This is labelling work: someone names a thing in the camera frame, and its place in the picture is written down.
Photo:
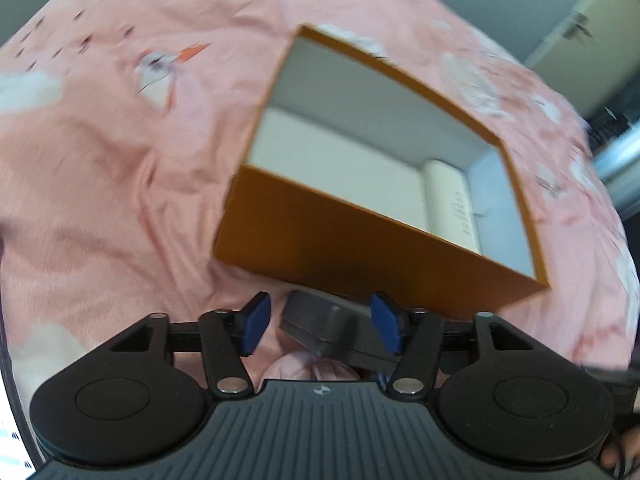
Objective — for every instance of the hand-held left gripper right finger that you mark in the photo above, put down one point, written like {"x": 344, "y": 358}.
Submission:
{"x": 384, "y": 321}

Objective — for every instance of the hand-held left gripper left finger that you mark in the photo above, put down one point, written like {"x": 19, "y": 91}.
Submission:
{"x": 256, "y": 321}

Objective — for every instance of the cream tube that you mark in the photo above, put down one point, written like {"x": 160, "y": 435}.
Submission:
{"x": 452, "y": 205}

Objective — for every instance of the pink printed blanket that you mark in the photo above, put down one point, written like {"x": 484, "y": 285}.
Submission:
{"x": 110, "y": 170}

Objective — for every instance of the orange cardboard box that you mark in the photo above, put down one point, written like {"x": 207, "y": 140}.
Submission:
{"x": 350, "y": 240}

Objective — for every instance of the person's right hand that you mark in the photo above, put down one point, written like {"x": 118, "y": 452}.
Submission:
{"x": 619, "y": 456}

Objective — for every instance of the grey case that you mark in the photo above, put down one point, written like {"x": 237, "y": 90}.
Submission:
{"x": 330, "y": 325}

